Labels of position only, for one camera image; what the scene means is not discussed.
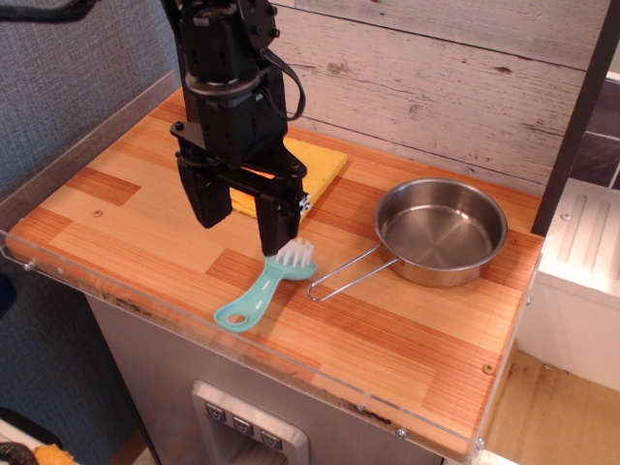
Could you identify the silver dispenser panel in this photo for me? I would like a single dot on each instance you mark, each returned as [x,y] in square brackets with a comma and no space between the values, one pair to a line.
[236,432]

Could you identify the clear acrylic table guard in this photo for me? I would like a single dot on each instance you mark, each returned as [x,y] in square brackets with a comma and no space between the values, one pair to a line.
[421,362]

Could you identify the orange object bottom left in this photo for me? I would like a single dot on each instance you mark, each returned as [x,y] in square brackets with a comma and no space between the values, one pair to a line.
[53,455]

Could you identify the yellow folded cloth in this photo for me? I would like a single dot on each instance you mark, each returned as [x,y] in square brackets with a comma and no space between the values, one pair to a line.
[322,165]

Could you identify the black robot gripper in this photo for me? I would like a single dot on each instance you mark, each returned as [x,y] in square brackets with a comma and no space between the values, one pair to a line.
[241,121]

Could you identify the dark right shelf post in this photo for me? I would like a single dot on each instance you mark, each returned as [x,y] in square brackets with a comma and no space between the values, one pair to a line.
[584,106]

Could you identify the white toy sink unit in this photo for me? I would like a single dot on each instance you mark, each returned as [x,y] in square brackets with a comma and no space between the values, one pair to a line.
[571,320]

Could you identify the orange toy carrot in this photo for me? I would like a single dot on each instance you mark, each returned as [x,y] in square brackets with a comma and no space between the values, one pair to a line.
[262,174]

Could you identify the teal dish brush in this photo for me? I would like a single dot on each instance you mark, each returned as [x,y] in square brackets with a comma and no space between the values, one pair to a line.
[293,262]

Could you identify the stainless steel pot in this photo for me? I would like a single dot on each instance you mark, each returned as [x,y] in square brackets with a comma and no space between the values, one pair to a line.
[435,232]

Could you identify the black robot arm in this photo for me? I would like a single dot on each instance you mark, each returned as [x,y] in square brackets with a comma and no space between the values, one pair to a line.
[222,38]

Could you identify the grey toy fridge cabinet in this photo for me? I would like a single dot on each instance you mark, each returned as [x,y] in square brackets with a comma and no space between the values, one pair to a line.
[159,366]

